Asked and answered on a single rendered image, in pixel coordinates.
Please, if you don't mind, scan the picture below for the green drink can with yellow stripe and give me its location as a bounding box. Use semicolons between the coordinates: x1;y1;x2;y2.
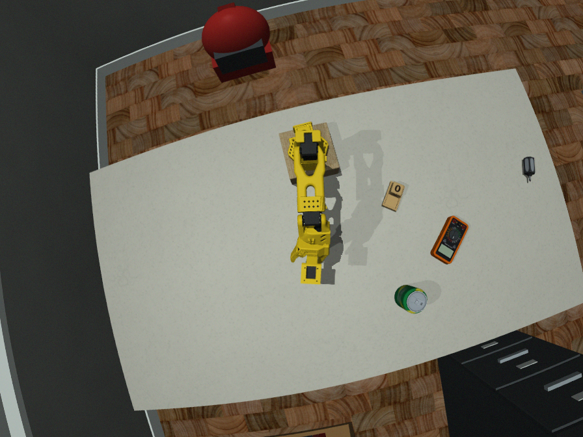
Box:
394;285;427;313

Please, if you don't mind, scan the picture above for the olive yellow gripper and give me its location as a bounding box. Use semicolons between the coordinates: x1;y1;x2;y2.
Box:
290;237;330;284

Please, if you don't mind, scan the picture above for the orange digital multimeter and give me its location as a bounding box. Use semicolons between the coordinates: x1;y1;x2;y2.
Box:
431;216;468;264

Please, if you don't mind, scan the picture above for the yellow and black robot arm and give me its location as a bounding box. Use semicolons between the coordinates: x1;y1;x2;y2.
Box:
288;124;331;245

